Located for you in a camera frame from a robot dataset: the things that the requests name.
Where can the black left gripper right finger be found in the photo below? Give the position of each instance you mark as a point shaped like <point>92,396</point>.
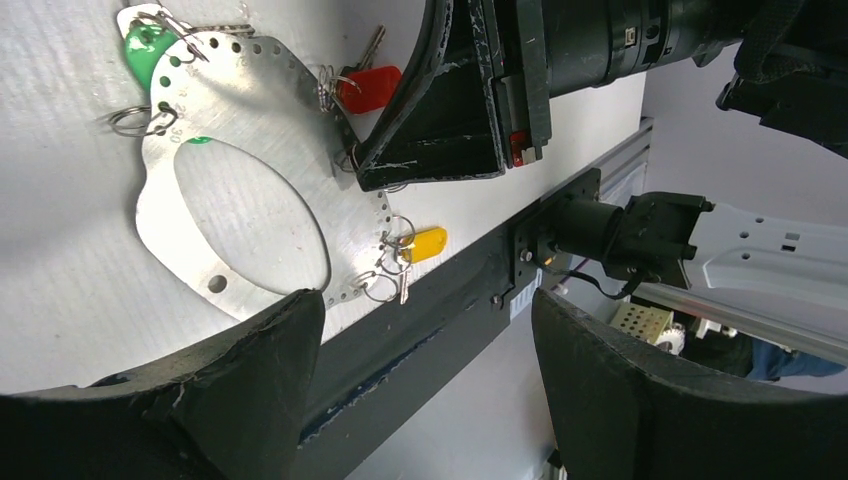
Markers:
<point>623,409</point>

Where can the solid red key tag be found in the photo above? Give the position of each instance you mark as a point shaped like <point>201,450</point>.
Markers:
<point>363,87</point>

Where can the beige perforated basket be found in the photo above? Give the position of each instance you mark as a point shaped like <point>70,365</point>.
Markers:
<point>642,322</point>

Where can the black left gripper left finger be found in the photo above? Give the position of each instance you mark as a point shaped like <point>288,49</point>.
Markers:
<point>228,407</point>

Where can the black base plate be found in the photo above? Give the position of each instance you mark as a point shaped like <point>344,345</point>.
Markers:
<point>375,375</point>

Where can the yellow key tag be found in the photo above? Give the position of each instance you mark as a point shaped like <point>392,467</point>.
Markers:
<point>423,245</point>

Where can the green key tag with key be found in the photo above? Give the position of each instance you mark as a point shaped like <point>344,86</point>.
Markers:
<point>144,46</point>

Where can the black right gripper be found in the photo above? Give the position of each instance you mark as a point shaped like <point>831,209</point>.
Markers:
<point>445,121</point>

